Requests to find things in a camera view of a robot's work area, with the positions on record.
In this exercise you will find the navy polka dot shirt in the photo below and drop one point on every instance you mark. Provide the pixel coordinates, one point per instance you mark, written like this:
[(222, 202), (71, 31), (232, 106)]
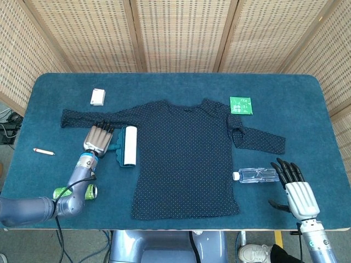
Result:
[(183, 159)]

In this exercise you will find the green drink can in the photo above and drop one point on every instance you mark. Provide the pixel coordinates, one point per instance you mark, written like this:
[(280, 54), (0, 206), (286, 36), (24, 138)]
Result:
[(90, 191)]

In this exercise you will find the woven folding screen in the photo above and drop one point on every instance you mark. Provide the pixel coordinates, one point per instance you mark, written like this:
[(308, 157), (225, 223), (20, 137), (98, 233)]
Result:
[(175, 35)]

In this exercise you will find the black cloth item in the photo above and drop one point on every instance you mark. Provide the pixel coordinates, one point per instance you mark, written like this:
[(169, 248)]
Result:
[(286, 254)]

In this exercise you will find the white sneaker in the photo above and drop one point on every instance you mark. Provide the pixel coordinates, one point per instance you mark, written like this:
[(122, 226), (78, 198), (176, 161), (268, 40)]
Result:
[(253, 252)]

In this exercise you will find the white red marker pen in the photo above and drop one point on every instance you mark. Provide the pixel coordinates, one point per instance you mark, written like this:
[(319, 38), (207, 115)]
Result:
[(43, 151)]

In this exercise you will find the green square packet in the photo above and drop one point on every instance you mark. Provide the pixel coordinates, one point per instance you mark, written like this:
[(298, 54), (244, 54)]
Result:
[(241, 105)]

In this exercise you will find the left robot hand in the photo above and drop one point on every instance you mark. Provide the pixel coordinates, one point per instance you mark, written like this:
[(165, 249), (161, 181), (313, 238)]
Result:
[(98, 139)]

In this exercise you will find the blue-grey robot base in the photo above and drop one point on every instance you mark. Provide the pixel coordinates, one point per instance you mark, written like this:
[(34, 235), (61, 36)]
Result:
[(168, 246)]

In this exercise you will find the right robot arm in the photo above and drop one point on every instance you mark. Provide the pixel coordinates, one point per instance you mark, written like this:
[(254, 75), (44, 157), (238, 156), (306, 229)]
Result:
[(318, 241)]

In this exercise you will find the blue white lint roller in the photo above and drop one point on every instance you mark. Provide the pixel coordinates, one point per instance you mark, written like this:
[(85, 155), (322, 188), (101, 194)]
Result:
[(127, 146)]

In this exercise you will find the small white box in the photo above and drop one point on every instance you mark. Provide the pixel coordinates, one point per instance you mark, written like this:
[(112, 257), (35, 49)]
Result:
[(97, 97)]

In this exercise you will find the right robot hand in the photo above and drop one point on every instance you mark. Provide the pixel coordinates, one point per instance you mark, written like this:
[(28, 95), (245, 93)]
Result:
[(299, 197)]

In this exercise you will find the clear plastic water bottle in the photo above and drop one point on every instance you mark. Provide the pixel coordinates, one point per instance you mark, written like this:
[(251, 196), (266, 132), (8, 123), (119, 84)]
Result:
[(256, 175)]

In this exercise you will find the blue table cloth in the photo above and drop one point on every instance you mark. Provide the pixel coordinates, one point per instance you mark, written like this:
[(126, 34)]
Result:
[(175, 87)]

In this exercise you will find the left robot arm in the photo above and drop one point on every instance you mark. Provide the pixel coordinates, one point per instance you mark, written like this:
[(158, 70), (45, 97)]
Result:
[(55, 197)]

